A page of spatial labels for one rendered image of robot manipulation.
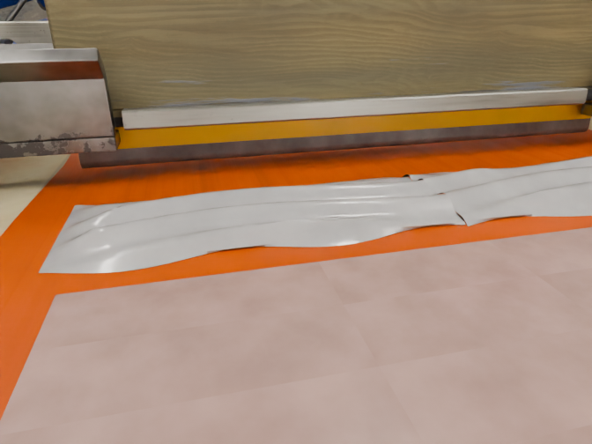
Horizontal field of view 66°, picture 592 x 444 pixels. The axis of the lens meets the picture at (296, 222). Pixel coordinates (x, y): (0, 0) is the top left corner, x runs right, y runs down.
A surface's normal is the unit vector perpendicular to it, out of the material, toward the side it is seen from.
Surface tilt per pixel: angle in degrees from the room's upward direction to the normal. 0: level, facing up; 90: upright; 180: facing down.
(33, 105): 60
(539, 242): 30
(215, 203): 2
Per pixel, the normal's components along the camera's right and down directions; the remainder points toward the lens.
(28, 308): 0.00, -0.91
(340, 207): 0.04, -0.53
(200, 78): 0.23, 0.33
